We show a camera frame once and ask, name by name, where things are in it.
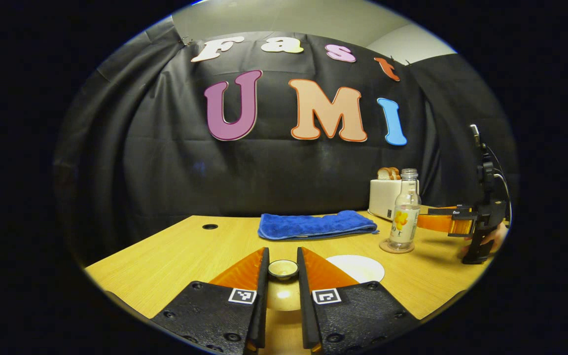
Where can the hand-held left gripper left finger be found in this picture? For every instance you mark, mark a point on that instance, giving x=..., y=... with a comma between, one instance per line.
x=262, y=305

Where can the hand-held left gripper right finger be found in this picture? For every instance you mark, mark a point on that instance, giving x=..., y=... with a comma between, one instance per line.
x=306, y=305

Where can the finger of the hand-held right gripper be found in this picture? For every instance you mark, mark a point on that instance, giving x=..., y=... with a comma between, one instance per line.
x=442, y=223
x=449, y=210

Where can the clear water bottle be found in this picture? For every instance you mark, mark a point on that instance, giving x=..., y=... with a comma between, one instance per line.
x=405, y=222

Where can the round wooden coaster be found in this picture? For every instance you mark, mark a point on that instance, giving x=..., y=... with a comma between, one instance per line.
x=384, y=247

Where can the cream porcelain teacup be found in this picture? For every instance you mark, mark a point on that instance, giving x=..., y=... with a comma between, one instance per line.
x=358, y=268

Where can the bread slice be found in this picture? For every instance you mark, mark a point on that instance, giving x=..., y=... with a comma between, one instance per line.
x=396, y=173
x=383, y=174

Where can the white toaster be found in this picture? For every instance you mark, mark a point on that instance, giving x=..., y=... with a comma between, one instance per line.
x=380, y=197

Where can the blue folded towel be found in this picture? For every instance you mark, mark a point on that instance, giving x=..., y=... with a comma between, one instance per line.
x=313, y=225

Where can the black backdrop cloth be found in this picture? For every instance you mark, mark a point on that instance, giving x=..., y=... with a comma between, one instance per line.
x=165, y=162

